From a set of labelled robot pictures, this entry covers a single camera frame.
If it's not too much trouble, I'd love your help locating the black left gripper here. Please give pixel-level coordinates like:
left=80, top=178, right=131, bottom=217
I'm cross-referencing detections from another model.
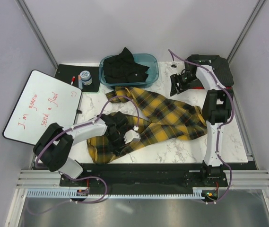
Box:
left=105, top=131, right=130, bottom=157

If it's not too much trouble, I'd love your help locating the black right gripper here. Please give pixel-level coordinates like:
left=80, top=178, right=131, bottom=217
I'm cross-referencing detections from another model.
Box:
left=169, top=72, right=197, bottom=96

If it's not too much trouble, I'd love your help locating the yellow plaid long sleeve shirt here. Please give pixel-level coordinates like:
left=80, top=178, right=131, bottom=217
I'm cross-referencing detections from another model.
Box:
left=87, top=87, right=208, bottom=164

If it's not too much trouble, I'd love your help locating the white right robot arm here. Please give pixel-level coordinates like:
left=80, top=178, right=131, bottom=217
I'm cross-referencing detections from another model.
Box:
left=170, top=54, right=234, bottom=186

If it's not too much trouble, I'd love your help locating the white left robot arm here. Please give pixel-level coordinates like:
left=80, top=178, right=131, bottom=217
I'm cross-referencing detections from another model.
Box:
left=33, top=112, right=129, bottom=186

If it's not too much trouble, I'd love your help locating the teal plastic bin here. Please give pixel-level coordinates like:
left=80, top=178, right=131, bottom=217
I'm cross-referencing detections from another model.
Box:
left=99, top=52, right=159, bottom=88

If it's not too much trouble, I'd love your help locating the folded dark striped shirt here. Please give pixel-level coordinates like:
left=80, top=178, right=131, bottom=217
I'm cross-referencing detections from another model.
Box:
left=187, top=54, right=234, bottom=87

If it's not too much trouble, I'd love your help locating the blue orange eraser stick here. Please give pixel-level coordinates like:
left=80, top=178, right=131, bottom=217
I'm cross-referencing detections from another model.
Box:
left=78, top=75, right=83, bottom=90

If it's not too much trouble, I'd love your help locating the black shirt in bin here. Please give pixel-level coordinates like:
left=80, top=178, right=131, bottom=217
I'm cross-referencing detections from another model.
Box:
left=103, top=47, right=149, bottom=84

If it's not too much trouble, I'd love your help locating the small blue white jar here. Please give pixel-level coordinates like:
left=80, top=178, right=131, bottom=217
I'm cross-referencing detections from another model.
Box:
left=79, top=70, right=92, bottom=86

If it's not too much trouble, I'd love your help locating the red whiteboard marker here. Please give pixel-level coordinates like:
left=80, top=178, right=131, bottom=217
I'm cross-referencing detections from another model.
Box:
left=70, top=76, right=75, bottom=85

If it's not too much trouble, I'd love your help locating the black mat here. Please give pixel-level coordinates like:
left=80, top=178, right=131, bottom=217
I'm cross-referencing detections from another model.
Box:
left=54, top=64, right=100, bottom=93

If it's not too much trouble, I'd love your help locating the white dry-erase board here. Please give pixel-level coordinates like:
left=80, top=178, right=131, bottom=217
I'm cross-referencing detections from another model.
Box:
left=2, top=69, right=83, bottom=145

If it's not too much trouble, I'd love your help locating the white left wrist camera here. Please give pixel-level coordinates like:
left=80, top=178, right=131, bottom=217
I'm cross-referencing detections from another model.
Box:
left=123, top=130, right=140, bottom=144

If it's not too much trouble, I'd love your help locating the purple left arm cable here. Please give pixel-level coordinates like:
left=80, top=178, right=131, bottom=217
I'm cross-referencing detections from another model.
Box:
left=34, top=98, right=141, bottom=204

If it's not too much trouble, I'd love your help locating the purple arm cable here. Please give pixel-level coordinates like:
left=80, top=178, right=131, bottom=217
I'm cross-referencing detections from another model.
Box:
left=34, top=98, right=141, bottom=204
left=168, top=48, right=235, bottom=205

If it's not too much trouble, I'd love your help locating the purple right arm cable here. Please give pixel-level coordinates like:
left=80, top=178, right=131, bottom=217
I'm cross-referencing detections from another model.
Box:
left=168, top=48, right=235, bottom=205

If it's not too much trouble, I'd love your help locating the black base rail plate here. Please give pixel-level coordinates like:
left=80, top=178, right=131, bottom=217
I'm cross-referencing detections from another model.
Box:
left=60, top=163, right=228, bottom=195

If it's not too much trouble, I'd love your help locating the aluminium frame rail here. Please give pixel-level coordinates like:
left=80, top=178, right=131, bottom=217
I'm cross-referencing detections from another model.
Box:
left=17, top=170, right=269, bottom=190

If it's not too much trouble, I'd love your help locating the light blue cable duct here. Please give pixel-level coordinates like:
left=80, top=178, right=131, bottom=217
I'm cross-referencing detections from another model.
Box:
left=26, top=189, right=206, bottom=199

